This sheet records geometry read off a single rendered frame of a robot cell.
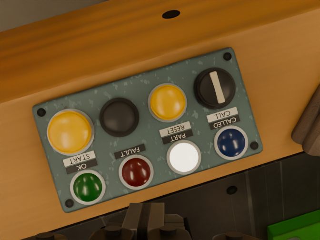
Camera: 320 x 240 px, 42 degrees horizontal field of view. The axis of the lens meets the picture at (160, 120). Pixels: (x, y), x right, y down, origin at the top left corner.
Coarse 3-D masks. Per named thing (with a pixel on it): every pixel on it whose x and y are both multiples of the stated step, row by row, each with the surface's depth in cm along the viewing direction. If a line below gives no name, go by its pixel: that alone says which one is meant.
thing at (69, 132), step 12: (60, 120) 28; (72, 120) 28; (84, 120) 28; (48, 132) 28; (60, 132) 28; (72, 132) 28; (84, 132) 28; (60, 144) 28; (72, 144) 28; (84, 144) 28
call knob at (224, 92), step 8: (208, 72) 29; (216, 72) 28; (224, 72) 29; (200, 80) 29; (208, 80) 28; (216, 80) 28; (224, 80) 29; (232, 80) 29; (200, 88) 29; (208, 88) 28; (216, 88) 28; (224, 88) 29; (232, 88) 29; (200, 96) 29; (208, 96) 29; (216, 96) 28; (224, 96) 29; (232, 96) 29; (208, 104) 29; (216, 104) 29; (224, 104) 29
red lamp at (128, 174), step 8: (128, 160) 29; (136, 160) 29; (144, 160) 29; (128, 168) 29; (136, 168) 29; (144, 168) 29; (128, 176) 29; (136, 176) 29; (144, 176) 29; (136, 184) 29
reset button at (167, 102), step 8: (160, 88) 28; (168, 88) 28; (176, 88) 29; (152, 96) 29; (160, 96) 28; (168, 96) 28; (176, 96) 28; (152, 104) 28; (160, 104) 28; (168, 104) 28; (176, 104) 28; (184, 104) 29; (160, 112) 28; (168, 112) 28; (176, 112) 28
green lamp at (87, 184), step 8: (80, 176) 29; (88, 176) 29; (96, 176) 29; (80, 184) 29; (88, 184) 29; (96, 184) 29; (80, 192) 29; (88, 192) 29; (96, 192) 29; (88, 200) 29
